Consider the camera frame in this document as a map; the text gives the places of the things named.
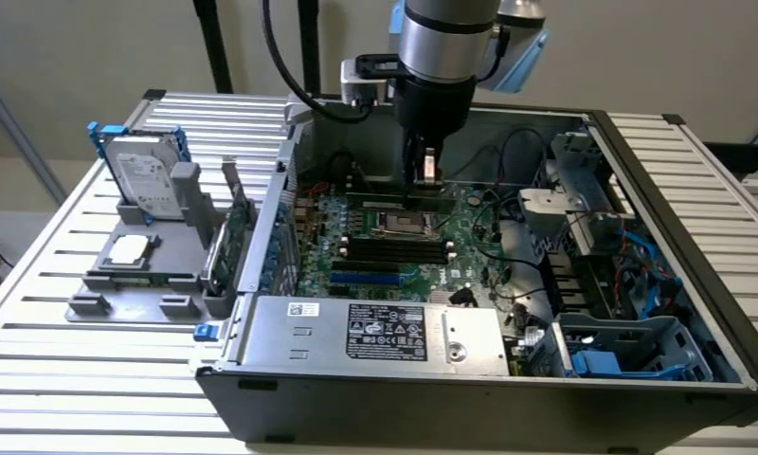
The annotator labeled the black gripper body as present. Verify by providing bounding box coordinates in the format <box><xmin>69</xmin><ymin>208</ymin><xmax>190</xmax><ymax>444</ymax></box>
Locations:
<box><xmin>393</xmin><ymin>77</ymin><xmax>477</xmax><ymax>144</ymax></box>

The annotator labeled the green RAM stick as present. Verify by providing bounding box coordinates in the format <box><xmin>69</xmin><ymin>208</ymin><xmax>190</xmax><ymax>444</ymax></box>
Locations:
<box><xmin>107</xmin><ymin>273</ymin><xmax>173</xmax><ymax>289</ymax></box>
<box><xmin>345</xmin><ymin>189</ymin><xmax>457</xmax><ymax>212</ymax></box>

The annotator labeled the black RAM slot bank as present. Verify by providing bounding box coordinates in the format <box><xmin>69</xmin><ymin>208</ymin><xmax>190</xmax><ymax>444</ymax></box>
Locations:
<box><xmin>338</xmin><ymin>233</ymin><xmax>454</xmax><ymax>267</ymax></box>

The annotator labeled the blue expansion slot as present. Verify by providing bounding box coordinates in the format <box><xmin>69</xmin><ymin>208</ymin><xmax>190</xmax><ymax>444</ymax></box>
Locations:
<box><xmin>329</xmin><ymin>271</ymin><xmax>403</xmax><ymax>286</ymax></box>

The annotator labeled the black expansion slot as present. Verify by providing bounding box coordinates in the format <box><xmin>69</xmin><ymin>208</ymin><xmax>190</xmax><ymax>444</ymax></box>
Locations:
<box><xmin>327</xmin><ymin>284</ymin><xmax>401</xmax><ymax>299</ymax></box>

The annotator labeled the grey fan shroud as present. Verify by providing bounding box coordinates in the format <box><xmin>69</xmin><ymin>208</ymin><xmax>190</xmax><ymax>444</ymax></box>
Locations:
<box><xmin>301</xmin><ymin>100</ymin><xmax>413</xmax><ymax>187</ymax></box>

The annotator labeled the CPU socket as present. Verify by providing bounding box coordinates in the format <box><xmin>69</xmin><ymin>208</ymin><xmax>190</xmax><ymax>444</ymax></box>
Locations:
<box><xmin>363</xmin><ymin>208</ymin><xmax>445</xmax><ymax>239</ymax></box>

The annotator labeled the green motherboard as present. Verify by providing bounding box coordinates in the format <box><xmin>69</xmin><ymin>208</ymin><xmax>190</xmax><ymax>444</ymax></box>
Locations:
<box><xmin>257</xmin><ymin>181</ymin><xmax>549</xmax><ymax>307</ymax></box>

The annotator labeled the black stand pole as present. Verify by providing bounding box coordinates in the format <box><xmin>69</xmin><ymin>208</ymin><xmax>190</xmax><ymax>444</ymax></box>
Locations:
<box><xmin>190</xmin><ymin>0</ymin><xmax>235</xmax><ymax>94</ymax></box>
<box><xmin>294</xmin><ymin>0</ymin><xmax>325</xmax><ymax>101</ymax></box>

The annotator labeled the metal drive cage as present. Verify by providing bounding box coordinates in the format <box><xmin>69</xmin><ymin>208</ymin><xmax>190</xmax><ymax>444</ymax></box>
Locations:
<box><xmin>515</xmin><ymin>131</ymin><xmax>641</xmax><ymax>258</ymax></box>

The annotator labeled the green graphics card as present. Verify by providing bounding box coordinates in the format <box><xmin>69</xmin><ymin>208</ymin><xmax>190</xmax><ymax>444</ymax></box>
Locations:
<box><xmin>202</xmin><ymin>159</ymin><xmax>257</xmax><ymax>296</ymax></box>

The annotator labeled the silver power supply unit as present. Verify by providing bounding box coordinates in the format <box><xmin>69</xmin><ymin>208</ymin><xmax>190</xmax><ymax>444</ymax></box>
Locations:
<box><xmin>233</xmin><ymin>295</ymin><xmax>514</xmax><ymax>378</ymax></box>

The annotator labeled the grey parts rack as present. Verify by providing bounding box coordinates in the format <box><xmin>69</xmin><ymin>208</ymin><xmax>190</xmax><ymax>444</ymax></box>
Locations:
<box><xmin>63</xmin><ymin>162</ymin><xmax>255</xmax><ymax>324</ymax></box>

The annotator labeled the CPU chip silver lid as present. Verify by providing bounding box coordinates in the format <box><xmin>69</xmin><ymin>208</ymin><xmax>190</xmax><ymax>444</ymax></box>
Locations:
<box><xmin>107</xmin><ymin>234</ymin><xmax>151</xmax><ymax>264</ymax></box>

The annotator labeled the grey disk bay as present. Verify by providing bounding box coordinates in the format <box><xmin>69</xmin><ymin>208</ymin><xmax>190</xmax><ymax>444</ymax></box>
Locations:
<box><xmin>550</xmin><ymin>311</ymin><xmax>714</xmax><ymax>381</ymax></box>

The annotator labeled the black open PC case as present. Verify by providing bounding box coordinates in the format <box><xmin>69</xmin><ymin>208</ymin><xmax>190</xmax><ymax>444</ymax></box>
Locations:
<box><xmin>193</xmin><ymin>92</ymin><xmax>758</xmax><ymax>443</ymax></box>

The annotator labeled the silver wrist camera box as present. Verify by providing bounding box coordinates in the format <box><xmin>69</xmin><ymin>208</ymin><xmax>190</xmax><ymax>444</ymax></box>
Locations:
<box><xmin>338</xmin><ymin>53</ymin><xmax>401</xmax><ymax>108</ymax></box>

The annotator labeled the black looped wire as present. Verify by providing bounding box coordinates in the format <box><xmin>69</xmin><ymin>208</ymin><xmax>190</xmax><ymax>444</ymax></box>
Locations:
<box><xmin>497</xmin><ymin>128</ymin><xmax>551</xmax><ymax>187</ymax></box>

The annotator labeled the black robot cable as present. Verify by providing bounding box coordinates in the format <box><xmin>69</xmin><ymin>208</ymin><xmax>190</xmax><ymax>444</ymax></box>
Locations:
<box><xmin>259</xmin><ymin>0</ymin><xmax>373</xmax><ymax>120</ymax></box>

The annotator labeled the blue wire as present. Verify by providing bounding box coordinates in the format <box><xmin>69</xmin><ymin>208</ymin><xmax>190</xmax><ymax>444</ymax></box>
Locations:
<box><xmin>610</xmin><ymin>226</ymin><xmax>685</xmax><ymax>319</ymax></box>

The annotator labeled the hard disk with blue bracket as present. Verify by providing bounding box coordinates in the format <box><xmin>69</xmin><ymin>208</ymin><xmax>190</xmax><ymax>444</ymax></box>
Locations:
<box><xmin>85</xmin><ymin>120</ymin><xmax>194</xmax><ymax>224</ymax></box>

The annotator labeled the aluminium frame table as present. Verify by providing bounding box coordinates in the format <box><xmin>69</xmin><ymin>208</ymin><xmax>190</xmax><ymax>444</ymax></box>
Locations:
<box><xmin>698</xmin><ymin>118</ymin><xmax>758</xmax><ymax>196</ymax></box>

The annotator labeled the aluminium frame post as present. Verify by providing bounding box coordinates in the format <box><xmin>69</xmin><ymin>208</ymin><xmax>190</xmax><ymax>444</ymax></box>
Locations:
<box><xmin>0</xmin><ymin>60</ymin><xmax>67</xmax><ymax>206</ymax></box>

